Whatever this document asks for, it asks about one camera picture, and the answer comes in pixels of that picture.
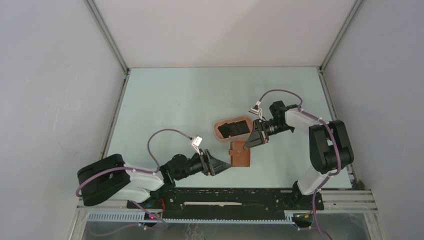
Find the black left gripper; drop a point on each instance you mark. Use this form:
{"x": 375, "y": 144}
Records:
{"x": 210, "y": 165}

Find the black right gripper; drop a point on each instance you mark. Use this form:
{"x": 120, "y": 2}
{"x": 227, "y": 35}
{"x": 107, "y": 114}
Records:
{"x": 257, "y": 138}

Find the brown leather card holder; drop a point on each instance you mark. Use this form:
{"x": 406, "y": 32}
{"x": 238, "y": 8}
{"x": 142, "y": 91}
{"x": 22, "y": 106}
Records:
{"x": 239, "y": 156}

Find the pink oval plastic tray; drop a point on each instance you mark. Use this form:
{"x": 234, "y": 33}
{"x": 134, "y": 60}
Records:
{"x": 219, "y": 137}

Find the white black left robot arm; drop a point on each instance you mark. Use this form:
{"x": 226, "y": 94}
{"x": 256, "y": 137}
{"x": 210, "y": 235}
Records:
{"x": 112, "y": 178}

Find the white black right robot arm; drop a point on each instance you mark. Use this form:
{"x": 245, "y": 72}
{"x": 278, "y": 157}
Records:
{"x": 330, "y": 149}

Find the black card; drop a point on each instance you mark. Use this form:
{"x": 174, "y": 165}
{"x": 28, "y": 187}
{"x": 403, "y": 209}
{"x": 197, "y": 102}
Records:
{"x": 234, "y": 129}

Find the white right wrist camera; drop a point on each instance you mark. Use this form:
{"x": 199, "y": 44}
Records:
{"x": 256, "y": 110}

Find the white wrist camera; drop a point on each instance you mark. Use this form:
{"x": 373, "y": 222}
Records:
{"x": 256, "y": 110}
{"x": 195, "y": 143}

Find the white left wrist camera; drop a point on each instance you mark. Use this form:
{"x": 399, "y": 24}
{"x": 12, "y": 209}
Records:
{"x": 195, "y": 143}

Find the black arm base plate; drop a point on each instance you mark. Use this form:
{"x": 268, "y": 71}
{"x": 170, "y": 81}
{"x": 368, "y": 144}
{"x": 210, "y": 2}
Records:
{"x": 246, "y": 204}

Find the aluminium frame rail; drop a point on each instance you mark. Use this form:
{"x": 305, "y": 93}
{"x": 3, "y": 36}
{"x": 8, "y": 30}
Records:
{"x": 335, "y": 202}

